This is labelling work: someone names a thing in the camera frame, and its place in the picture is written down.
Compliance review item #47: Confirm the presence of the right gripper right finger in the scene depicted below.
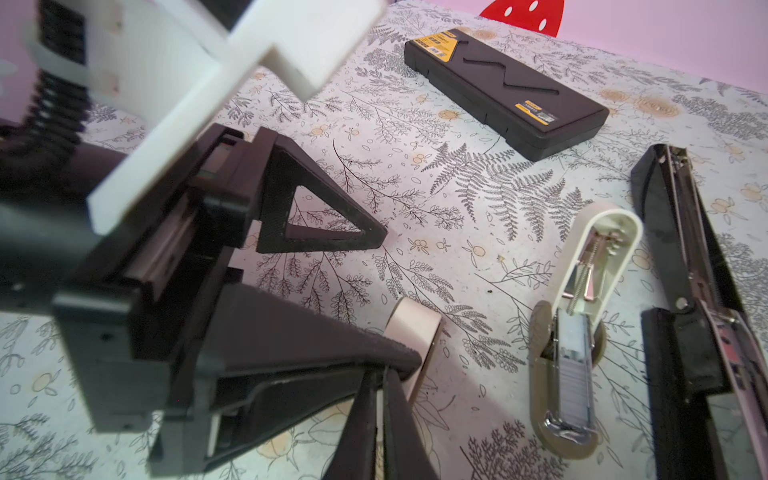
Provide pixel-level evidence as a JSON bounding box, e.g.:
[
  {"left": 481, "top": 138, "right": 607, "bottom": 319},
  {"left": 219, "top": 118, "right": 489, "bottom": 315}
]
[{"left": 383, "top": 368, "right": 438, "bottom": 480}]

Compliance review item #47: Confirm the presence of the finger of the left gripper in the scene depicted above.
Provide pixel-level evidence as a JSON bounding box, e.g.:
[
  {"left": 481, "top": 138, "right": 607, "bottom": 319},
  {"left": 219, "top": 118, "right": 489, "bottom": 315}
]
[
  {"left": 148, "top": 283, "right": 421, "bottom": 477},
  {"left": 254, "top": 128, "right": 387, "bottom": 253}
]

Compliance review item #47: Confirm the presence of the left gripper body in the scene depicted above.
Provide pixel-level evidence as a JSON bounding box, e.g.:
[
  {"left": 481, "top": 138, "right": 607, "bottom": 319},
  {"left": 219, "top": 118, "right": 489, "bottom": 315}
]
[{"left": 1, "top": 124, "right": 278, "bottom": 433}]

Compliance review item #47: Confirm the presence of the black stapler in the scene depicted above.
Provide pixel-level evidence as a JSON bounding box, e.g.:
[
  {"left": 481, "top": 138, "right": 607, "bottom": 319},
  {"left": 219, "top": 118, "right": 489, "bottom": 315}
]
[{"left": 631, "top": 144, "right": 767, "bottom": 479}]

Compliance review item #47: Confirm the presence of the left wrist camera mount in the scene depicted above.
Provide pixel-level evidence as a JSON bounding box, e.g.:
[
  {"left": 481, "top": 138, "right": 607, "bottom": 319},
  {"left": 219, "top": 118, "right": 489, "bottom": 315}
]
[{"left": 24, "top": 0, "right": 387, "bottom": 235}]

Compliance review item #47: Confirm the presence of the black tool case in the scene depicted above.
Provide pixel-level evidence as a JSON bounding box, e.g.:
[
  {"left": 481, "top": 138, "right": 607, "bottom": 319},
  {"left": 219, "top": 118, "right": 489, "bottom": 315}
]
[{"left": 404, "top": 29, "right": 609, "bottom": 162}]

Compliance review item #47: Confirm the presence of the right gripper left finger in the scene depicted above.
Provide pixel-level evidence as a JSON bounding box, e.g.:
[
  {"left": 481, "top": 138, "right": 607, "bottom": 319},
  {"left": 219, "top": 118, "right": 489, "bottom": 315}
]
[{"left": 323, "top": 371, "right": 380, "bottom": 480}]

